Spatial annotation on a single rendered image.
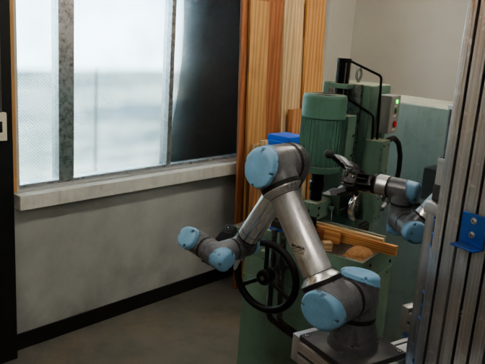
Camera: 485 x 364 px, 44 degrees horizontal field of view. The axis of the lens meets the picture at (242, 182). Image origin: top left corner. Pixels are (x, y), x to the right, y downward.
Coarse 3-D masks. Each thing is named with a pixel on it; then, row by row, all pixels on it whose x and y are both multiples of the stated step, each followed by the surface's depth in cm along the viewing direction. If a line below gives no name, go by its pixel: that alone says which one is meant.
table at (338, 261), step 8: (240, 224) 255; (264, 248) 236; (336, 248) 232; (344, 248) 233; (264, 256) 233; (328, 256) 227; (336, 256) 225; (344, 256) 224; (376, 256) 230; (296, 264) 225; (336, 264) 226; (344, 264) 224; (352, 264) 222; (360, 264) 220; (368, 264) 224; (376, 264) 231
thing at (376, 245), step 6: (276, 216) 257; (342, 234) 240; (348, 234) 238; (342, 240) 240; (348, 240) 239; (354, 240) 237; (360, 240) 235; (366, 240) 234; (372, 240) 232; (378, 240) 233; (366, 246) 234; (372, 246) 233; (378, 246) 231; (384, 246) 230; (390, 246) 228; (396, 246) 228; (384, 252) 230; (390, 252) 229; (396, 252) 229
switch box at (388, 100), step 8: (384, 96) 250; (392, 96) 248; (400, 96) 255; (384, 104) 250; (392, 104) 249; (384, 112) 251; (392, 112) 251; (376, 120) 254; (384, 120) 251; (392, 120) 252; (376, 128) 254; (384, 128) 252; (392, 128) 254
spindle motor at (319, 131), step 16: (304, 96) 234; (320, 96) 228; (336, 96) 229; (304, 112) 234; (320, 112) 229; (336, 112) 229; (304, 128) 234; (320, 128) 230; (336, 128) 232; (304, 144) 236; (320, 144) 231; (336, 144) 234; (320, 160) 233
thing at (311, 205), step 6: (324, 198) 250; (330, 198) 251; (306, 204) 243; (312, 204) 241; (318, 204) 241; (324, 204) 246; (330, 204) 250; (312, 210) 241; (318, 210) 242; (324, 210) 247; (330, 210) 251; (318, 216) 242; (324, 216) 248
